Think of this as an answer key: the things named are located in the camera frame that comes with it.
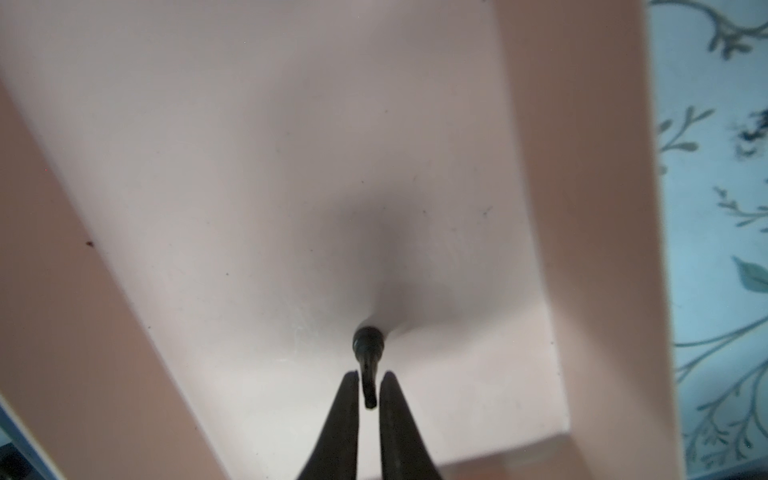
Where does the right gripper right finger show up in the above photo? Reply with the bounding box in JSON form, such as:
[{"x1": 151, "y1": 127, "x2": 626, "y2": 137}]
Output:
[{"x1": 378, "y1": 371, "x2": 443, "y2": 480}]

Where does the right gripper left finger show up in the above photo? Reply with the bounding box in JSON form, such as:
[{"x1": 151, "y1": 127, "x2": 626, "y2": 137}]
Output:
[{"x1": 297, "y1": 371, "x2": 359, "y2": 480}]

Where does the black chess piece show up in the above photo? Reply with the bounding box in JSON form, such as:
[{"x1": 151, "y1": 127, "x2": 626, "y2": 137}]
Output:
[{"x1": 352, "y1": 326, "x2": 385, "y2": 410}]

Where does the pink plastic tray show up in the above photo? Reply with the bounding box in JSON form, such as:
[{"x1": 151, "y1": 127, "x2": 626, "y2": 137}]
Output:
[{"x1": 1, "y1": 1, "x2": 684, "y2": 479}]

